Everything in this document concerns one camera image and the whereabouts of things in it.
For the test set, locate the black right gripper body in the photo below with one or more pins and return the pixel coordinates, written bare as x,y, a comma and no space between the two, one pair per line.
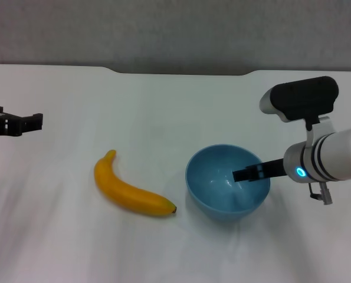
271,169

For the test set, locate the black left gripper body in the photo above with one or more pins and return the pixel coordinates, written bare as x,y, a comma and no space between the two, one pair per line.
1,123

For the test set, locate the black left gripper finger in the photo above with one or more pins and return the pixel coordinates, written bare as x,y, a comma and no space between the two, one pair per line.
33,122

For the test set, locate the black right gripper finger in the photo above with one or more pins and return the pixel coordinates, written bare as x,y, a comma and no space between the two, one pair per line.
242,175

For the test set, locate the blue plastic bowl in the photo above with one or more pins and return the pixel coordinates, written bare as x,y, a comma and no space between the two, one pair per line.
219,203

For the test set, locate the yellow banana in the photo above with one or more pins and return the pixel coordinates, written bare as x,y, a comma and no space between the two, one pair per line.
125,191

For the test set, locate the silver right camera bracket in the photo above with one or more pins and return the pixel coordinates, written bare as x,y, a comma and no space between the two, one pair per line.
321,128

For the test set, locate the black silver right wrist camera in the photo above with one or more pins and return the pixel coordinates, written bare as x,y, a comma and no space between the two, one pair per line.
305,97

